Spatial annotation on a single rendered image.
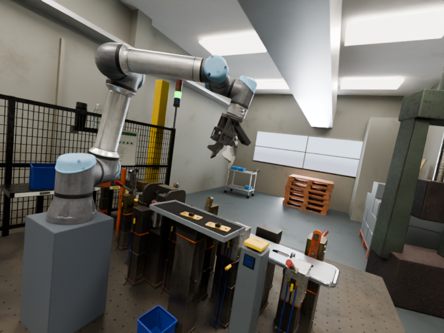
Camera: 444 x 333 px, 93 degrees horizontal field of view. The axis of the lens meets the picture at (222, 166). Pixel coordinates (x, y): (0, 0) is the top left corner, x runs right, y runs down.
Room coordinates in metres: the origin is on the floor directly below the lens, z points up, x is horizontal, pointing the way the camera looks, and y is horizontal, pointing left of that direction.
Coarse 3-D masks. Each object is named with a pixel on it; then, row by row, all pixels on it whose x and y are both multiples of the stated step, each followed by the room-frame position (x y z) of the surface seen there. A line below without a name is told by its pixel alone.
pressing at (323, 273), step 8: (264, 240) 1.02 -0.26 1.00; (272, 248) 0.95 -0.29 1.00; (280, 248) 0.96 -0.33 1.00; (288, 248) 0.97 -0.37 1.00; (272, 256) 0.87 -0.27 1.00; (280, 256) 0.88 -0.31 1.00; (296, 256) 0.90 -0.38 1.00; (304, 256) 0.91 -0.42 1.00; (280, 264) 0.82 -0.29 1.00; (312, 264) 0.85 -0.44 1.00; (320, 264) 0.86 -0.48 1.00; (328, 264) 0.87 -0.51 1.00; (312, 272) 0.79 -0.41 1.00; (320, 272) 0.80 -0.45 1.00; (328, 272) 0.81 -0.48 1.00; (336, 272) 0.82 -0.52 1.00; (312, 280) 0.75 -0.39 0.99; (320, 280) 0.74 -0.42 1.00; (328, 280) 0.75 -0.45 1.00; (336, 280) 0.76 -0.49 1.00
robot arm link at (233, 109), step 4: (232, 104) 0.83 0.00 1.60; (236, 104) 0.82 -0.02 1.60; (228, 108) 0.84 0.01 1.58; (232, 108) 0.82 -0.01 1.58; (236, 108) 0.82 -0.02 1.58; (240, 108) 0.82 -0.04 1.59; (244, 108) 0.83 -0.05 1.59; (228, 112) 0.84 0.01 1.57; (232, 112) 0.82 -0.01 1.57; (236, 112) 0.82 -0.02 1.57; (240, 112) 0.82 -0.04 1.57; (244, 112) 0.84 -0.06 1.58; (236, 116) 0.83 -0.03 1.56; (240, 116) 0.83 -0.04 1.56; (244, 116) 0.85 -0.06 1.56
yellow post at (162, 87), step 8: (160, 80) 2.14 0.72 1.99; (160, 88) 2.13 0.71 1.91; (168, 88) 2.20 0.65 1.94; (160, 96) 2.13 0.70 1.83; (160, 104) 2.13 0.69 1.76; (160, 112) 2.14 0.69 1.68; (152, 120) 2.17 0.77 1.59; (160, 120) 2.15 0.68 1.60; (152, 128) 2.16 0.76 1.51; (152, 136) 2.16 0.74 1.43; (152, 144) 2.15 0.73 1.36; (160, 144) 2.18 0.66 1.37; (160, 152) 2.19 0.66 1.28; (152, 160) 2.13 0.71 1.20; (160, 160) 2.20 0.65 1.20; (152, 176) 2.14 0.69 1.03
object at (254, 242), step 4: (248, 240) 0.63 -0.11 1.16; (252, 240) 0.63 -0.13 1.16; (256, 240) 0.64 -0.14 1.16; (260, 240) 0.64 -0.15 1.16; (244, 244) 0.62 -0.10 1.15; (248, 244) 0.61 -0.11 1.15; (252, 244) 0.61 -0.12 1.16; (256, 244) 0.61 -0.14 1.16; (260, 244) 0.61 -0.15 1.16; (264, 244) 0.62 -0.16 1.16; (268, 244) 0.63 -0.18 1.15; (256, 248) 0.60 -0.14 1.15; (260, 248) 0.59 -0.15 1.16; (264, 248) 0.61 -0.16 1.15
